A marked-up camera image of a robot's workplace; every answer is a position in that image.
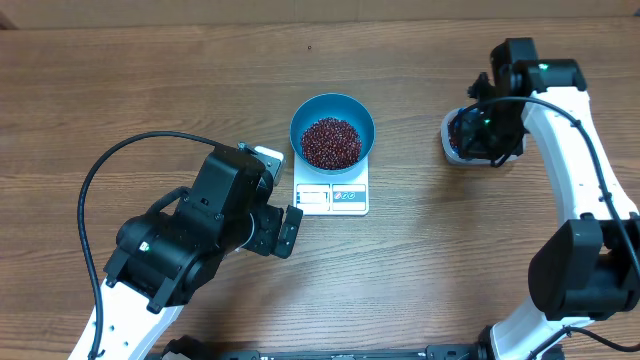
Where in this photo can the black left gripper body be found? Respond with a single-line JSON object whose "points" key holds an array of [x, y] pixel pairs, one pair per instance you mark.
{"points": [[265, 230]]}

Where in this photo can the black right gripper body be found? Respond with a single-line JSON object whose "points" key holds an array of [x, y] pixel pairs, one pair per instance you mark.
{"points": [[498, 135]]}

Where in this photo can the blue plastic scoop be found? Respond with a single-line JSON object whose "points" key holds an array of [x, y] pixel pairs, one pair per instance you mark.
{"points": [[466, 119]]}

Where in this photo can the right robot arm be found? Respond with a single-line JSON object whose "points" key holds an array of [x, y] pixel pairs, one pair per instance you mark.
{"points": [[589, 269]]}

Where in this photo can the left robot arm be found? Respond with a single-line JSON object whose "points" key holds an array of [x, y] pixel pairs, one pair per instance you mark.
{"points": [[165, 255]]}

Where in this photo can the white digital kitchen scale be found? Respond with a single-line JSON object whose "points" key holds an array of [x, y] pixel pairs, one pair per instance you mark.
{"points": [[323, 194]]}

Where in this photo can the red beans in bowl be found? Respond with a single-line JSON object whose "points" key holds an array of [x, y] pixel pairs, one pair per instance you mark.
{"points": [[331, 144]]}

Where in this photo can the teal plastic bowl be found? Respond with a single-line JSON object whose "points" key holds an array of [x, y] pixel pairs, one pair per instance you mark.
{"points": [[339, 106]]}

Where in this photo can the red beans in container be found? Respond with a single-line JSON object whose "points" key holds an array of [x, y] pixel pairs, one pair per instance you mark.
{"points": [[452, 129]]}

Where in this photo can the clear plastic container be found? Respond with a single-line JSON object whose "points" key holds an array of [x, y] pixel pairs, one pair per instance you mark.
{"points": [[451, 152]]}

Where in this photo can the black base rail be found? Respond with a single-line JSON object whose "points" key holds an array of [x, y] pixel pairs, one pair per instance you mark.
{"points": [[188, 347]]}

